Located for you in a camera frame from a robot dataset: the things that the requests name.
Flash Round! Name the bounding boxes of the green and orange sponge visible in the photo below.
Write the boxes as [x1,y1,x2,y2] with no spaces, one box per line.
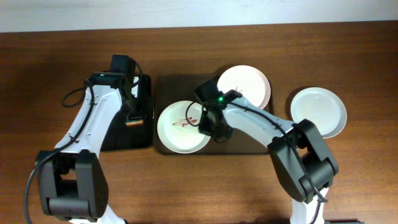
[126,119,144,127]

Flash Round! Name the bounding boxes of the white plate stained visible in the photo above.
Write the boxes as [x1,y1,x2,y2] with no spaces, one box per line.
[217,65,271,109]
[157,101,210,154]

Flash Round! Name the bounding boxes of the pale green front plate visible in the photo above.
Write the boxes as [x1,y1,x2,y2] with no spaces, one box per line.
[290,87,348,139]

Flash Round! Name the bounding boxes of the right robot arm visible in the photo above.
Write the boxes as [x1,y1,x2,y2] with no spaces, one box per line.
[194,80,338,223]

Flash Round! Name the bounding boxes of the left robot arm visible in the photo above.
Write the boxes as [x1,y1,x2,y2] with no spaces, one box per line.
[31,55,154,223]

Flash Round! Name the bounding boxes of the brown serving tray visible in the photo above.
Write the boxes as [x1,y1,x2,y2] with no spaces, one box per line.
[154,74,267,156]

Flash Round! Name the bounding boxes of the black plastic tray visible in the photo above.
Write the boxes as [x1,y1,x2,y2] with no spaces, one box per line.
[101,77,154,152]

